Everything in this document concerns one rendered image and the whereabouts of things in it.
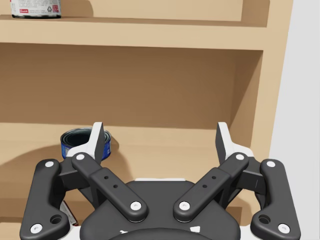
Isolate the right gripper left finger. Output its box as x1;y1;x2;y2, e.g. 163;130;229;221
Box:
19;121;149;240

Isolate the blue flat can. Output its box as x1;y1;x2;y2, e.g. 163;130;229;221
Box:
60;127;112;161

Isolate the pale wooden shelf unit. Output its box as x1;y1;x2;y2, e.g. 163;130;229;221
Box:
0;0;295;240

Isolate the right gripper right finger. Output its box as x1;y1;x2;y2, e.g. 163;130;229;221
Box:
172;121;302;240

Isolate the red and white carton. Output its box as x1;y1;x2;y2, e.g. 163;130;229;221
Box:
60;199;79;228

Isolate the red and white can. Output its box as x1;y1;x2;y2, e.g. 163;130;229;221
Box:
11;0;62;20

